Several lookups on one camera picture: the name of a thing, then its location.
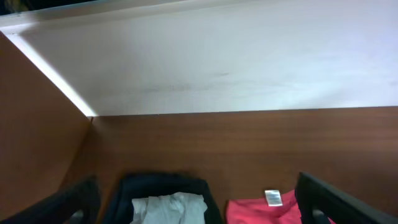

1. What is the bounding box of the folded navy blue garment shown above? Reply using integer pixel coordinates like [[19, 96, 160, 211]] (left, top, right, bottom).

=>
[[102, 173, 224, 224]]

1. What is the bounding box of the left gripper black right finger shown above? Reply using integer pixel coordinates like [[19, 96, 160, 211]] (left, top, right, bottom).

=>
[[295, 172, 397, 224]]

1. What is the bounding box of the orange t-shirt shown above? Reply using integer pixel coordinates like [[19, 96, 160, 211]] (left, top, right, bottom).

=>
[[225, 189, 336, 224]]

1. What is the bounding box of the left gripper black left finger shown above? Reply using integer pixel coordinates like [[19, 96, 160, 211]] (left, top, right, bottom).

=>
[[1, 176, 100, 224]]

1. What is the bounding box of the folded grey garment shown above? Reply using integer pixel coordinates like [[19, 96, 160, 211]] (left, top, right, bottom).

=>
[[131, 192, 208, 224]]

